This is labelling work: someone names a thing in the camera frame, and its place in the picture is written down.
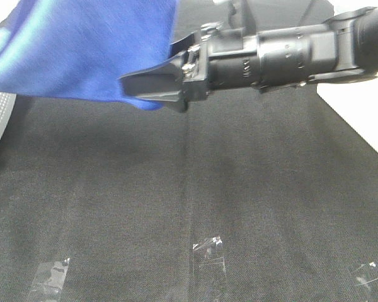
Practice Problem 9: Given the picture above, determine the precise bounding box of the black table cloth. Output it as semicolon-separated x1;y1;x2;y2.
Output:
0;0;378;302

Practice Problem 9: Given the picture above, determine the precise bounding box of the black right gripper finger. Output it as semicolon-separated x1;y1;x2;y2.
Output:
169;32;196;59
119;52;188;113

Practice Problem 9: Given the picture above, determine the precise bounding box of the middle clear tape piece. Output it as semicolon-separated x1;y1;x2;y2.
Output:
192;235;226;274

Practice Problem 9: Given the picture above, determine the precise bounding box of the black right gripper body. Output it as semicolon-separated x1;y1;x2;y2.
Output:
181;23;261;102

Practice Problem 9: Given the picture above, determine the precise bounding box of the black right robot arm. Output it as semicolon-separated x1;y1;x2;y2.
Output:
120;1;378;113

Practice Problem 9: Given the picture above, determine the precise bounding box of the blue microfibre towel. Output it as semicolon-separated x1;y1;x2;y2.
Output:
0;1;178;111

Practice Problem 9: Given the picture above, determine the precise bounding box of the right clear tape piece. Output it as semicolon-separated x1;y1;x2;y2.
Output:
349;261;378;291

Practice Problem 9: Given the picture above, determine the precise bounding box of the left clear tape piece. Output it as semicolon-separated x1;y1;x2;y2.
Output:
27;258;71;301

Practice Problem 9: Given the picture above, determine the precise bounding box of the clear tape piece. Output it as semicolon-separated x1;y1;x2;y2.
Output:
192;235;226;274
27;258;71;301
349;261;378;291

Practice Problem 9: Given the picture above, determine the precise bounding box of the white slotted storage box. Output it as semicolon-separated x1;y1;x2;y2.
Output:
316;73;378;153

